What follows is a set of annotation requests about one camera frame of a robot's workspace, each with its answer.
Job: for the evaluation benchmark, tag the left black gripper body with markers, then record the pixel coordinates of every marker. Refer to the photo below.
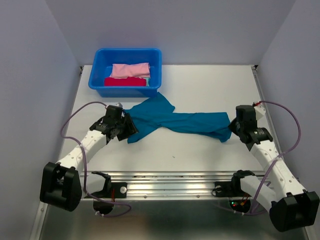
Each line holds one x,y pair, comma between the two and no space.
116,124

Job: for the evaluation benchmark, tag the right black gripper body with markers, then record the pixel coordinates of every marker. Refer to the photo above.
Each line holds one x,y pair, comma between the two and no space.
234,126

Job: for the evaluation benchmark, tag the teal t shirt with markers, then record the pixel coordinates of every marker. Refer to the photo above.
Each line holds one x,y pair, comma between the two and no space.
157,112

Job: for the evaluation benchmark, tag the blue plastic bin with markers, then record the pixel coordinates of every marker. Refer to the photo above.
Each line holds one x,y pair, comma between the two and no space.
102,66

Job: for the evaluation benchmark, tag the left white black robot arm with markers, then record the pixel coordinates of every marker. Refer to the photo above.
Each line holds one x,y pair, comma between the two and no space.
65,183

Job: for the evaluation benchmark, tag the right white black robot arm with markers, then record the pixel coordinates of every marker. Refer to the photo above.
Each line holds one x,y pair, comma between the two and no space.
288,203

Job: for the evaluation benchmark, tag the red folded t shirt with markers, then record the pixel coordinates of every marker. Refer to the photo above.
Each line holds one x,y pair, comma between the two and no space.
125,82

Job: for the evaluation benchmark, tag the light teal folded shirt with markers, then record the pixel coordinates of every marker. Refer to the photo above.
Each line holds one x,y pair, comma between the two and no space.
147,80

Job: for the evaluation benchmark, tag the pink folded t shirt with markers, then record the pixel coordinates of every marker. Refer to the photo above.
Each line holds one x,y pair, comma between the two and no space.
141,70

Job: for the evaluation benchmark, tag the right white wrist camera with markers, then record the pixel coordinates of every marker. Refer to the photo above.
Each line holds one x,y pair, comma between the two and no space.
260,110

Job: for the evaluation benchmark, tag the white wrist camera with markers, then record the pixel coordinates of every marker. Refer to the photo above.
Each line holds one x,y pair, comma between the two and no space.
118,105
260,110

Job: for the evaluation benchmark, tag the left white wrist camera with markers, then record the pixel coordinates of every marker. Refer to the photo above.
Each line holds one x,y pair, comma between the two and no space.
118,105

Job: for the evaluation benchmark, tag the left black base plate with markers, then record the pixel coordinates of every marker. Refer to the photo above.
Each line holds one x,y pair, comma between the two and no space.
110,190

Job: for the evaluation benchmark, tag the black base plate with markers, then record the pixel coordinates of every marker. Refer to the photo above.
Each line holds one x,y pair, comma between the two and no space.
225,189
110,190

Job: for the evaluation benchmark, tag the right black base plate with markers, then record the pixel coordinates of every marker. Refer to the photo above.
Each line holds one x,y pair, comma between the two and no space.
225,189

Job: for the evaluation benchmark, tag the aluminium rail frame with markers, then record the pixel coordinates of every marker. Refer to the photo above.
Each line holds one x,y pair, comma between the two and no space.
171,175

